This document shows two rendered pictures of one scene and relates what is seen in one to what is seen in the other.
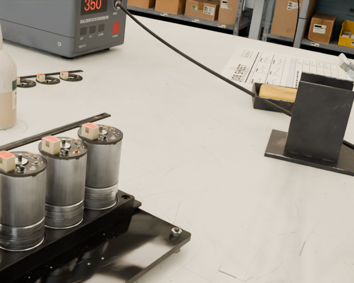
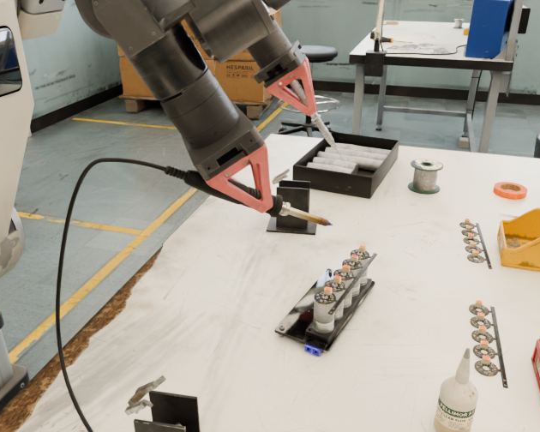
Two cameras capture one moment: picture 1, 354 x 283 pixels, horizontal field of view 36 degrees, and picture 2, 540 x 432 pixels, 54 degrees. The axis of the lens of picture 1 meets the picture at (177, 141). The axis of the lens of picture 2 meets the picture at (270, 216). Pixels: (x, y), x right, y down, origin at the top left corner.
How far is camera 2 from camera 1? 0.81 m
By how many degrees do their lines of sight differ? 131
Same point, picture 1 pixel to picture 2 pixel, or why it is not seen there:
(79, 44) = not seen: outside the picture
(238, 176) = (245, 404)
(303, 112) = (189, 415)
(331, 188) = not seen: hidden behind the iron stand
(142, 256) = (293, 315)
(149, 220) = (296, 333)
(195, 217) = (273, 358)
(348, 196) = not seen: hidden behind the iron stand
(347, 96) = (155, 394)
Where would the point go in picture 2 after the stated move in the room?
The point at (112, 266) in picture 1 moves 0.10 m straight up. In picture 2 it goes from (303, 309) to (305, 239)
